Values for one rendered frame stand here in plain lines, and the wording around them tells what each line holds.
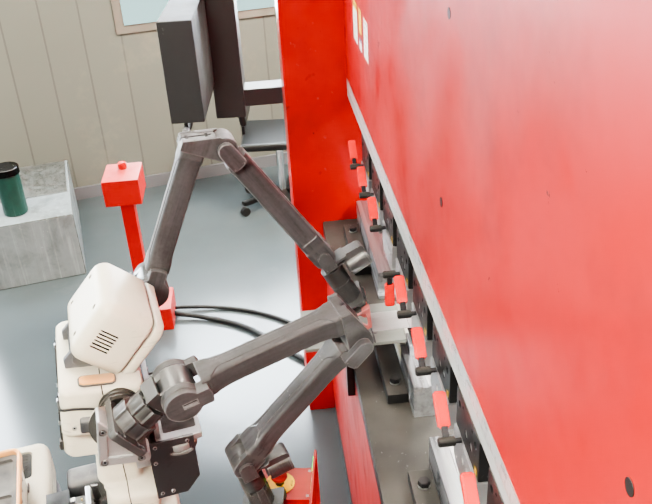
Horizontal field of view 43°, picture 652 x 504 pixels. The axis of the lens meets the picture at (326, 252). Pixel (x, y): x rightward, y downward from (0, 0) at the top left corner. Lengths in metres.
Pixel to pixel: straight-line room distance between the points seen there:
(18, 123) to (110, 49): 0.72
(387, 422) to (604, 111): 1.44
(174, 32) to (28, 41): 2.46
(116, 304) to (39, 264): 2.97
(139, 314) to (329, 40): 1.35
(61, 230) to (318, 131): 2.07
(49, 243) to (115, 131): 1.13
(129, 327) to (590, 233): 1.11
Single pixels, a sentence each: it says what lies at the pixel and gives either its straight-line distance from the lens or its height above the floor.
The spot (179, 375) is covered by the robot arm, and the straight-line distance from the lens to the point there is 1.65.
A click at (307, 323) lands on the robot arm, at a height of 1.32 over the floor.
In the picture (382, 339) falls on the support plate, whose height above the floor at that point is 1.00.
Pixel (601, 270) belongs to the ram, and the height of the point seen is 1.86.
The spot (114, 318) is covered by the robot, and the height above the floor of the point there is 1.36.
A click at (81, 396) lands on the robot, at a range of 1.75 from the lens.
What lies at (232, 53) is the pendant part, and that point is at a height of 1.36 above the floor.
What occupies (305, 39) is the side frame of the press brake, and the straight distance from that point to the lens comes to 2.76.
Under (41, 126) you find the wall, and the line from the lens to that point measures 5.42.
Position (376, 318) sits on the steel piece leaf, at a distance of 2.23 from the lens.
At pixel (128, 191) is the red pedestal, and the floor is 0.75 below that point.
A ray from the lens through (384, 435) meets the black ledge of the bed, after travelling 2.06.
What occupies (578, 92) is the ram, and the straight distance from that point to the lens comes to 0.82.
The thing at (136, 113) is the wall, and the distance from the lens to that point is 5.42.
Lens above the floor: 2.26
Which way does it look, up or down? 30 degrees down
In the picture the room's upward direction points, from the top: 4 degrees counter-clockwise
